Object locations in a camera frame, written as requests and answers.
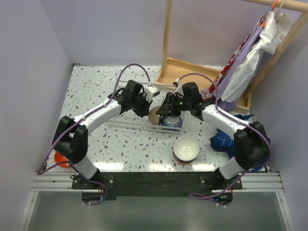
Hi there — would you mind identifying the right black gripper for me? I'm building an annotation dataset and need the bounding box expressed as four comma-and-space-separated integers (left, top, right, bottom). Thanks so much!
156, 92, 192, 117

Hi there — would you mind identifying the blue patterned bowl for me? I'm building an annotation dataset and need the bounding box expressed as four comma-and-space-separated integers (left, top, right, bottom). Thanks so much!
160, 116, 183, 132

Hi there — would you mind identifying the black bowl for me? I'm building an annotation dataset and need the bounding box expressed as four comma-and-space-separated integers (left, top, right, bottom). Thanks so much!
148, 106, 160, 126

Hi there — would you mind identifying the clear wire dish rack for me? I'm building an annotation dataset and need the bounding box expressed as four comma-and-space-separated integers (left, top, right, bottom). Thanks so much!
105, 80, 186, 134

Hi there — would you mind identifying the orange plastic bowl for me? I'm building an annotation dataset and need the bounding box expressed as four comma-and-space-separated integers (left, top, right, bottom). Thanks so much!
53, 152, 71, 168

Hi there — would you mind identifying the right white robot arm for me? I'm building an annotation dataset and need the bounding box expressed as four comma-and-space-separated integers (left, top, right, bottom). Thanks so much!
156, 82, 270, 189

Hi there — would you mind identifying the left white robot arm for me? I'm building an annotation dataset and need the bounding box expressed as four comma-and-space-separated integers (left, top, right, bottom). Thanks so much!
52, 80, 160, 189

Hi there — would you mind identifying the wooden clothes rack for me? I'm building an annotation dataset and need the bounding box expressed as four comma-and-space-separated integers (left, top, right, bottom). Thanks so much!
155, 0, 308, 113

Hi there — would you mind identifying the red white patterned garment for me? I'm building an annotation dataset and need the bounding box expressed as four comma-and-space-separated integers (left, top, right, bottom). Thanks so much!
201, 19, 265, 100

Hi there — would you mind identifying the white bowl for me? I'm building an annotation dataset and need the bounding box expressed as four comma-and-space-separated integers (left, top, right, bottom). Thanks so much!
173, 137, 200, 164

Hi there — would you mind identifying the lilac hanging garment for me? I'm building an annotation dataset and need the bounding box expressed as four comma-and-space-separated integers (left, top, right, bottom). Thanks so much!
201, 26, 262, 114

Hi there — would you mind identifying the blue checked cloth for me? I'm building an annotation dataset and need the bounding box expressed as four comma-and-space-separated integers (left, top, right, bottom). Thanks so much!
210, 128, 270, 172

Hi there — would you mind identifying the white hanging garment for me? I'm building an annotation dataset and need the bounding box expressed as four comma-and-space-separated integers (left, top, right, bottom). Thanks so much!
222, 12, 292, 103

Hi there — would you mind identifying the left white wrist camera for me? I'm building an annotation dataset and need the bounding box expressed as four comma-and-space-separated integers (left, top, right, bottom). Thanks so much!
144, 85, 160, 102

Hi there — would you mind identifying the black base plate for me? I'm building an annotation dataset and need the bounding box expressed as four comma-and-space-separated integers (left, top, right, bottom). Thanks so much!
70, 172, 242, 202

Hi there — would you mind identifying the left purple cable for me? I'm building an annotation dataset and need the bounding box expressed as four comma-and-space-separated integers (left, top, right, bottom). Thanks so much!
37, 63, 152, 206

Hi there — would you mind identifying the aluminium rail frame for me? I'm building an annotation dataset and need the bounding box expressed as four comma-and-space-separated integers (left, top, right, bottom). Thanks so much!
31, 105, 286, 193

